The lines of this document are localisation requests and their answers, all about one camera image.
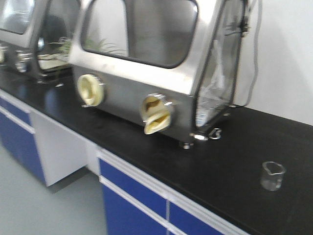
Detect blue white base cabinets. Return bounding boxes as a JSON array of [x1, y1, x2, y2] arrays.
[[0, 90, 244, 235]]

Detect cream glove port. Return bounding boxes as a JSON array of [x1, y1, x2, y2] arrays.
[[76, 74, 106, 107], [140, 93, 175, 135]]

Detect cream glove port left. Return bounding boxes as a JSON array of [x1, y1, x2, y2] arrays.
[[76, 74, 106, 107]]

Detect small glass beaker front right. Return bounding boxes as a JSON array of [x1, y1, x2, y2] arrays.
[[260, 161, 286, 191]]

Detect grey hose on wall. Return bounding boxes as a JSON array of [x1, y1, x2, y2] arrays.
[[244, 0, 263, 107]]

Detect cream glove port right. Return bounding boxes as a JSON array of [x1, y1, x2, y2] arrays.
[[140, 93, 175, 135]]

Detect stainless steel glove box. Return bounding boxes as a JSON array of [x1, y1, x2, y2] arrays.
[[69, 0, 250, 149]]

